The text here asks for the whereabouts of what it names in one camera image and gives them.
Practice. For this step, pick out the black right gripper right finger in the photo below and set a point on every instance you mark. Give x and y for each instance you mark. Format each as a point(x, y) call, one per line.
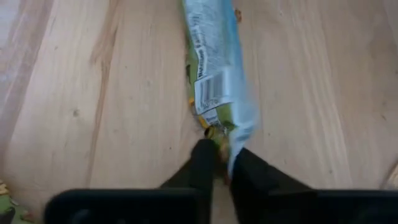
point(264, 193)

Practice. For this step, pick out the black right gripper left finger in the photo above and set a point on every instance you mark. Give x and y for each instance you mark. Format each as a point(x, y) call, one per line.
point(199, 174)

